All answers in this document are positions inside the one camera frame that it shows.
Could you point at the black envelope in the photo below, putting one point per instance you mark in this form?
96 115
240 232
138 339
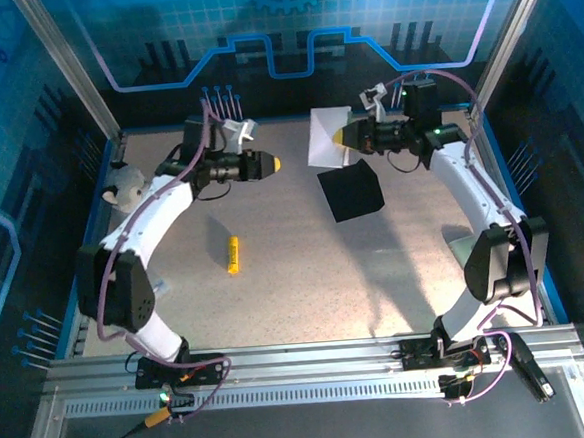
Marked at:
350 192

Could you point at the yellow glue stick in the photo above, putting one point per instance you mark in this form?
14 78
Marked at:
233 255

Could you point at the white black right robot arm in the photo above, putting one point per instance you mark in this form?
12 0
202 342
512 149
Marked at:
470 186

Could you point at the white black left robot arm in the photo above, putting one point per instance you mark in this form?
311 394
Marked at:
142 224

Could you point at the grey white plush dog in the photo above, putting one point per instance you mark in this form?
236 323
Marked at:
124 188

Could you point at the clear plastic wrapper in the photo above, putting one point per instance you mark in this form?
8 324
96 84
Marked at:
161 286

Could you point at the black handheld device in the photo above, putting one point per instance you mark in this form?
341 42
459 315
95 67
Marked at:
530 370

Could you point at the aluminium side rail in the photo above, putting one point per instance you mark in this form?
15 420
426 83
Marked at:
506 189
80 339

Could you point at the aluminium frame post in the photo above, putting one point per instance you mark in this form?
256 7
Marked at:
68 69
510 38

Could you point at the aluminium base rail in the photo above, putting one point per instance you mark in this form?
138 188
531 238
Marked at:
307 360

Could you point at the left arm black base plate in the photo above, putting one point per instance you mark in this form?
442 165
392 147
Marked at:
147 374

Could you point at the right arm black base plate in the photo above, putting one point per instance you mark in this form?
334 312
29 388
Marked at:
416 353

